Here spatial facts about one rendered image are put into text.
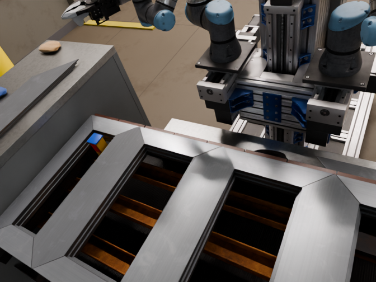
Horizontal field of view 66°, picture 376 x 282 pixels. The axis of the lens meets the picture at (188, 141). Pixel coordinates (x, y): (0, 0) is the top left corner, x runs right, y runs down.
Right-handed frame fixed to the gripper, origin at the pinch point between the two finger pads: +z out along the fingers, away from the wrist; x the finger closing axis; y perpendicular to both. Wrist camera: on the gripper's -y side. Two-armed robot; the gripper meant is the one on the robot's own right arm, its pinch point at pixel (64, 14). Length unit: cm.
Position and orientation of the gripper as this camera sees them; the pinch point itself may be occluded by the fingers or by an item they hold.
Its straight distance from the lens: 119.9
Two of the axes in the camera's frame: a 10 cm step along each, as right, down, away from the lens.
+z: -8.0, 5.5, -2.3
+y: 1.5, 5.6, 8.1
